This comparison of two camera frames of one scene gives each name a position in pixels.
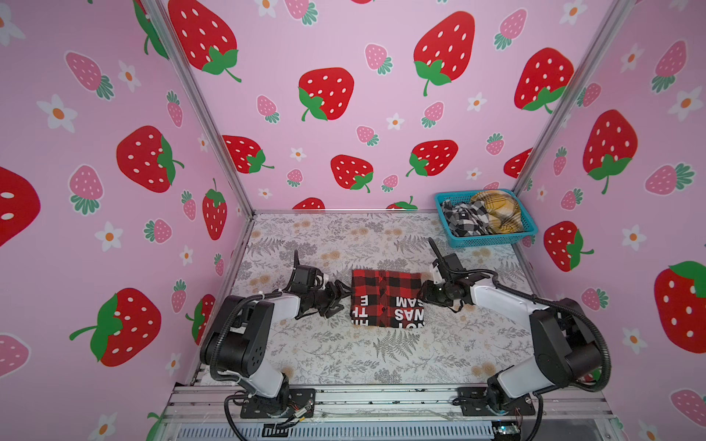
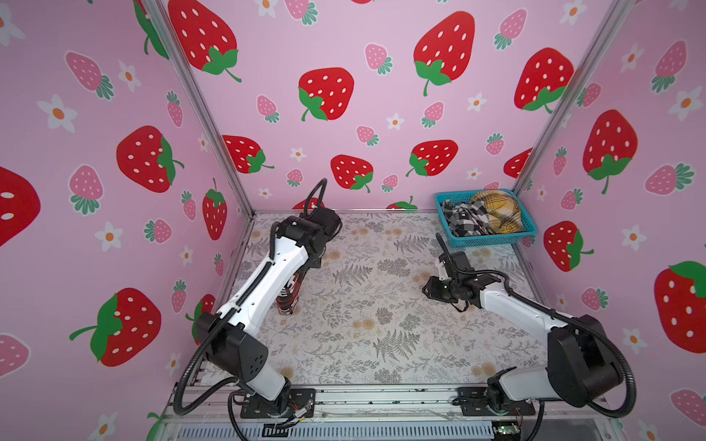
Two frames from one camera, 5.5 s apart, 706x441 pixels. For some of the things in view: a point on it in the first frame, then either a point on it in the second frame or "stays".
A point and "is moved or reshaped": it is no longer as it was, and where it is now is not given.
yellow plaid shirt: [504, 211] stays
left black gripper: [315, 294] to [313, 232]
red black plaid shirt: [387, 299] is moved or reshaped
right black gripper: [426, 293] stays
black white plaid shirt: [467, 219] stays
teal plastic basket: [529, 229] stays
